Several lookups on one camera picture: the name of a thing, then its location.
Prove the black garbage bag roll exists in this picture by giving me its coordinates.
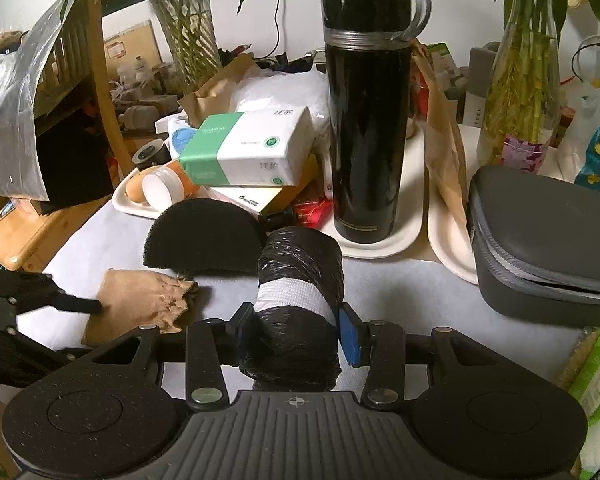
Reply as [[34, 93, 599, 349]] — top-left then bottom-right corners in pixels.
[[239, 226, 344, 392]]

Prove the black semicircle foam sponge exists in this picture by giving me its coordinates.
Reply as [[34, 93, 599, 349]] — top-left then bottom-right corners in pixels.
[[143, 198, 266, 278]]

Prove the green wet wipes pack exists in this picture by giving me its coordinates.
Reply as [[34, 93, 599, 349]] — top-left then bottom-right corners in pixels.
[[568, 329, 600, 479]]

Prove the white plastic tray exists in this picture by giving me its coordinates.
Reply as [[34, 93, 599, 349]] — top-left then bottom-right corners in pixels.
[[111, 119, 427, 261]]

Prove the wooden chair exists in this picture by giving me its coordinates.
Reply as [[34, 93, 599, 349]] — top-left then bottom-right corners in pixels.
[[0, 0, 133, 272]]

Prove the white cap orange bottle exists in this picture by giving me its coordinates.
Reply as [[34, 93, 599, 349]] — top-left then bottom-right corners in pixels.
[[142, 160, 199, 212]]

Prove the brown egg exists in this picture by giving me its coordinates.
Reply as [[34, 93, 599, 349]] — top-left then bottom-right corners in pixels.
[[125, 168, 152, 204]]

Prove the green white tissue box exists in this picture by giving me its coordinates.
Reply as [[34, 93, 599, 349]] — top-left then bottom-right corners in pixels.
[[178, 107, 315, 186]]

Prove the black tape roll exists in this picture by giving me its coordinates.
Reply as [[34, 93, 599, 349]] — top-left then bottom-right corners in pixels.
[[132, 139, 171, 171]]

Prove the grey zip hard case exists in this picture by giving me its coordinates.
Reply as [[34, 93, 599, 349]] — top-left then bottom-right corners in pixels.
[[468, 166, 600, 327]]

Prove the brown paper bag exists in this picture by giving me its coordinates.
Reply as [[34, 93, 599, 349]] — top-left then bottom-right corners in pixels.
[[412, 40, 468, 229]]

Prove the white spray bottle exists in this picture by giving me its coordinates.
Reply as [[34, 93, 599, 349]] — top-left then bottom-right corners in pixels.
[[155, 112, 197, 159]]

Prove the right glass vase bamboo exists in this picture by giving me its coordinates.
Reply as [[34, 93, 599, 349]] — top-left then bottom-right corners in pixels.
[[477, 0, 600, 172]]

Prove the black thermos bottle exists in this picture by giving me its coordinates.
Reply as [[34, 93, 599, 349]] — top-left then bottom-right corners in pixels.
[[322, 0, 432, 244]]

